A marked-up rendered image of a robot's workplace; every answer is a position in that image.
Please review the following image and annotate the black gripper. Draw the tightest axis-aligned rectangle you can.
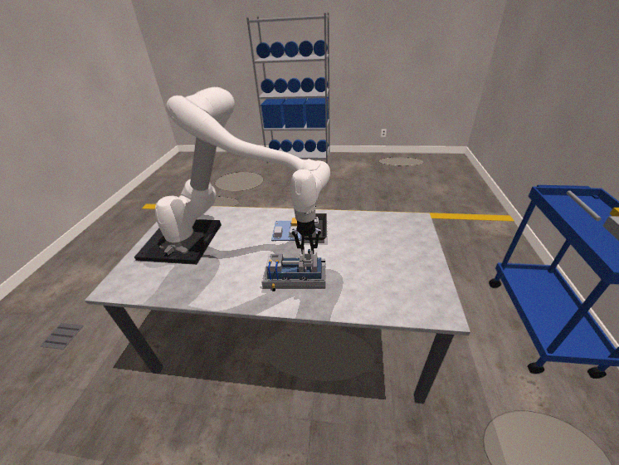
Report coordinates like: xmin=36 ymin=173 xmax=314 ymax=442
xmin=292 ymin=220 xmax=321 ymax=261

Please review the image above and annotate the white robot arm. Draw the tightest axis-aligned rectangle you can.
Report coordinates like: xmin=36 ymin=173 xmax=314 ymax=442
xmin=155 ymin=87 xmax=330 ymax=255

